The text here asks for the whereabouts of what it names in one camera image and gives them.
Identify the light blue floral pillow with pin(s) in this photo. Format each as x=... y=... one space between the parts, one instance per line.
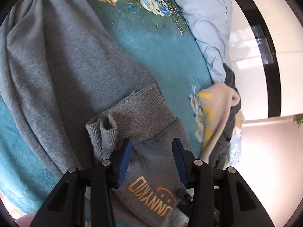
x=210 y=24

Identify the cream yellow knit garment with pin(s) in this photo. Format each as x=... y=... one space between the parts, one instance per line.
x=216 y=103

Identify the grey fleece sweatshirt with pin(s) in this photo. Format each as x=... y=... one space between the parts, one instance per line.
x=74 y=95

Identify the dark grey trousers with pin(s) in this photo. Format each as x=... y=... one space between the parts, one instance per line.
x=217 y=158

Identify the teal floral bed blanket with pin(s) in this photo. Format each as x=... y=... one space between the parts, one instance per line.
x=154 y=33

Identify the white wardrobe with black strip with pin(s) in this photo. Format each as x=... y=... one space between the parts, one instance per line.
x=265 y=49

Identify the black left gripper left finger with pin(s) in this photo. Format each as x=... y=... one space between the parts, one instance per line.
x=65 y=205

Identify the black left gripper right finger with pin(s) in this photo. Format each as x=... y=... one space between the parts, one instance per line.
x=214 y=197

